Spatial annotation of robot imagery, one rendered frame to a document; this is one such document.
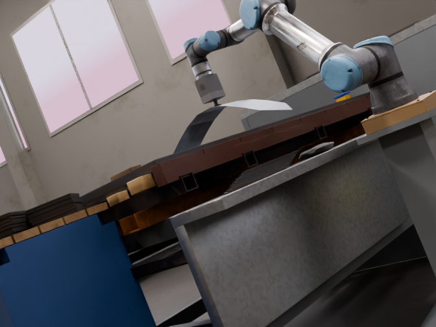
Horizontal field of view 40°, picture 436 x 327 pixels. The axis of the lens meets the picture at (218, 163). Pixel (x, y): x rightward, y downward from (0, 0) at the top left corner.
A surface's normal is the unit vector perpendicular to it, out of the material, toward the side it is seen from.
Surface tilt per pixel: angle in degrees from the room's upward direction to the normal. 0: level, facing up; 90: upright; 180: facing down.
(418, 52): 90
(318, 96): 90
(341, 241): 90
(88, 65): 90
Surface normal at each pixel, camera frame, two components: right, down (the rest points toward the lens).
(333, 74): -0.69, 0.41
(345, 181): 0.68, -0.30
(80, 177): -0.55, 0.19
